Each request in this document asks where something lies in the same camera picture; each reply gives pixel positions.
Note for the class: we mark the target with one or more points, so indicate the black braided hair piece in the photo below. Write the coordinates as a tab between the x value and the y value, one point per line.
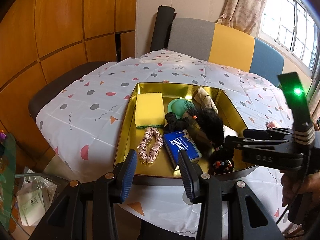
210	125

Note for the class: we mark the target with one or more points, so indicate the person's right hand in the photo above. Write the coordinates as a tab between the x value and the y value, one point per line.
291	187

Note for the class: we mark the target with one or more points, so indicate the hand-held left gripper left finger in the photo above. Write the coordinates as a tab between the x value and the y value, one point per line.
128	177

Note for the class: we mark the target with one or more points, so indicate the barred window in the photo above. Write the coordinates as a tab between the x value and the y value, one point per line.
287	17

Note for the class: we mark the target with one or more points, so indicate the printed plastic tablecloth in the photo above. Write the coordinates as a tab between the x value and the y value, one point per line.
87	90

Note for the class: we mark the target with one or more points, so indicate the dark bed frame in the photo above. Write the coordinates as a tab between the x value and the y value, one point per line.
57	82

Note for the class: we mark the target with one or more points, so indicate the white paper packet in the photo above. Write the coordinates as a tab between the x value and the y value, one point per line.
31	205

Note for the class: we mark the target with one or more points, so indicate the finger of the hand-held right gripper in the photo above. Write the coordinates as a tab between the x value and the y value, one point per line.
265	155
265	133

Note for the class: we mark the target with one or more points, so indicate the pink towel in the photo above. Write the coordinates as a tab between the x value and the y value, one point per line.
272	124

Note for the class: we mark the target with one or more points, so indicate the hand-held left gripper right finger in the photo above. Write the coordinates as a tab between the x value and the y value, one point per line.
187	178

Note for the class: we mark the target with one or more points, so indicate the yellow green-backed sponge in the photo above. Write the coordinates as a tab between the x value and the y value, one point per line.
149	110

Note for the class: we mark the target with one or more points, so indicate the gold metal tin box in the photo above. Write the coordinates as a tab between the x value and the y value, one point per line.
160	166

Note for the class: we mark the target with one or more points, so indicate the grey yellow blue headboard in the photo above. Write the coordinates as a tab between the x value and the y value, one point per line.
232	47

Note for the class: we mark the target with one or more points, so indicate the beige patterned curtain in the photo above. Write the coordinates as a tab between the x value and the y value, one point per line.
245	5

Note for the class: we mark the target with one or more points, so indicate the clear bin with papers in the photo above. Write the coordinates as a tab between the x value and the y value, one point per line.
60	181

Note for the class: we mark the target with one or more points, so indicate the black scrunchie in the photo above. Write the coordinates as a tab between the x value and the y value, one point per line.
175	122

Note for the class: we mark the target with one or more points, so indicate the blue tissue pack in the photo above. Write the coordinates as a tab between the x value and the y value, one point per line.
175	145

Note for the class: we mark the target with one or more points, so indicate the black rolled mat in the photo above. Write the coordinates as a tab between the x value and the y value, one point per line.
162	27

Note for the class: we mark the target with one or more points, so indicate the pink satin scrunchie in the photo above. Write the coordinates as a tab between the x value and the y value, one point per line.
143	147

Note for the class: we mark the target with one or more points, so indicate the grey patterned curtain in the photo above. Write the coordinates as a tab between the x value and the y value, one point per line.
316	92

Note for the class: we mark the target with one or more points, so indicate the wooden wardrobe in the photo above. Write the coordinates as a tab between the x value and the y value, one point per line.
62	17

